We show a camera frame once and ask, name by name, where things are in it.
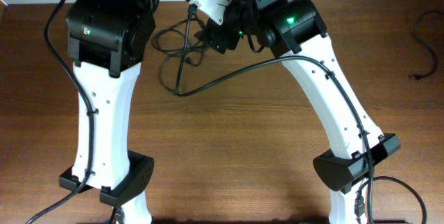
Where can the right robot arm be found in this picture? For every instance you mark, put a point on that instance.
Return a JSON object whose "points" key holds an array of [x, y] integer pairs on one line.
{"points": [[296, 35]]}

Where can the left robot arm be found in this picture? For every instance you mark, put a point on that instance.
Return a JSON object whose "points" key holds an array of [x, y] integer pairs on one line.
{"points": [[107, 40]]}

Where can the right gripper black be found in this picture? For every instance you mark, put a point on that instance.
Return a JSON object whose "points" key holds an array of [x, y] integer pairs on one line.
{"points": [[215, 39]]}

